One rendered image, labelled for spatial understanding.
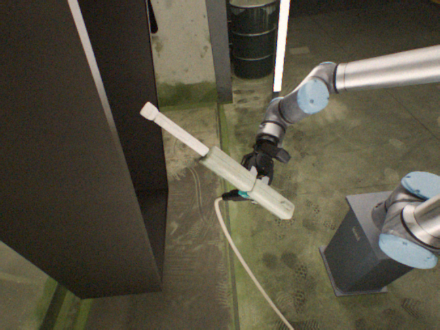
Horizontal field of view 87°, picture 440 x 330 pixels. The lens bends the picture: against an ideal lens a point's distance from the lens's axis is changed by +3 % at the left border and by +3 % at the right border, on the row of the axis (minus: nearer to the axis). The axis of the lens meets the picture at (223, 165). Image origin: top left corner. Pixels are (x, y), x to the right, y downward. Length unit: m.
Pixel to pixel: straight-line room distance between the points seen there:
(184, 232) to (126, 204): 1.25
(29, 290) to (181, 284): 0.86
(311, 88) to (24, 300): 1.80
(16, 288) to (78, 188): 1.34
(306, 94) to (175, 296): 1.40
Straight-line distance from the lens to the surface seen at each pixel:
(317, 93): 0.73
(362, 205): 1.27
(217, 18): 2.59
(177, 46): 2.68
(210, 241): 1.75
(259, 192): 0.61
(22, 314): 1.86
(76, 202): 0.61
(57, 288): 1.93
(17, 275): 1.88
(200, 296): 1.65
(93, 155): 0.48
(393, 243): 0.95
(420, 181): 1.09
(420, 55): 0.78
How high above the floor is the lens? 1.63
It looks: 48 degrees down
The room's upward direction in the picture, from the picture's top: 8 degrees counter-clockwise
